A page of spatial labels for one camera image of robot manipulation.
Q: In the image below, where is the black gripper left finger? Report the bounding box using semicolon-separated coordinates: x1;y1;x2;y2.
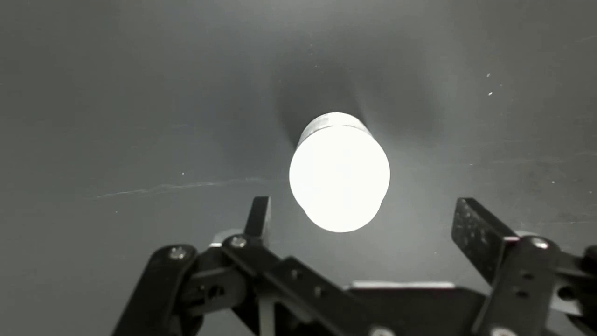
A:
111;195;351;336

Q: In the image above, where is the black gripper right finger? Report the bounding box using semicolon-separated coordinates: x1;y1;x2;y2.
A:
450;197;597;336

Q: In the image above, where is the small white pill bottle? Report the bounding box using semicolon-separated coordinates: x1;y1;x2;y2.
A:
288;111;394;236

